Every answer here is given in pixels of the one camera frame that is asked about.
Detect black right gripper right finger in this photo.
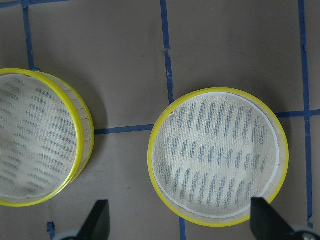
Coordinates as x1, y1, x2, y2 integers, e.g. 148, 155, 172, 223
250, 197, 298, 240

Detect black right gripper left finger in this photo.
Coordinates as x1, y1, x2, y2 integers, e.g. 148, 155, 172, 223
77, 199, 111, 240

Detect yellow bamboo steamer basket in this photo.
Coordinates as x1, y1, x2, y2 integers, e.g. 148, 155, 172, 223
147, 87, 289, 227
0, 68, 95, 208

